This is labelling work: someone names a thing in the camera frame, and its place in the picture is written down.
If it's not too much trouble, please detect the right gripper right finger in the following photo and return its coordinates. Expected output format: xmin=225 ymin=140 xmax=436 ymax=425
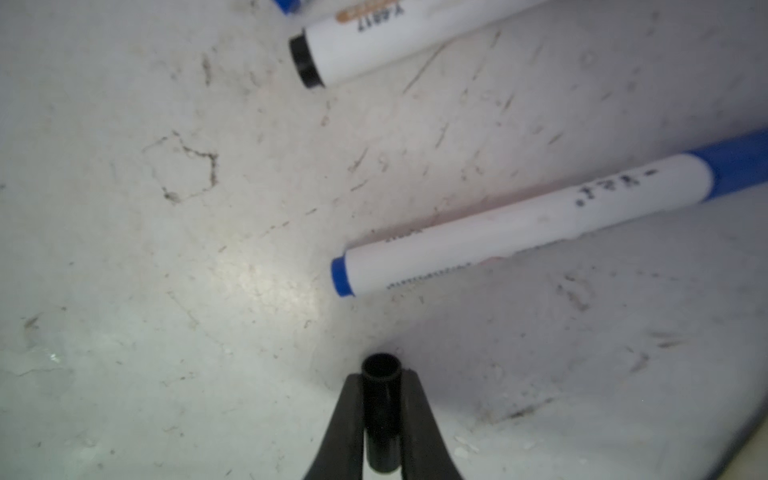
xmin=400 ymin=369 xmax=462 ymax=480

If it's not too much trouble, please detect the black pen cap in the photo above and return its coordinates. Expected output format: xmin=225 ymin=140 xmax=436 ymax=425
xmin=361 ymin=353 xmax=402 ymax=474

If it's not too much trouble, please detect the white marker pen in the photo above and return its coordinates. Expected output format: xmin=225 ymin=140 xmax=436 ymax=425
xmin=274 ymin=0 xmax=303 ymax=15
xmin=330 ymin=130 xmax=767 ymax=297
xmin=288 ymin=0 xmax=541 ymax=89

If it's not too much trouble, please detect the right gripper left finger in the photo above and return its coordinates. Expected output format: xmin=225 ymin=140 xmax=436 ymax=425
xmin=304 ymin=374 xmax=364 ymax=480

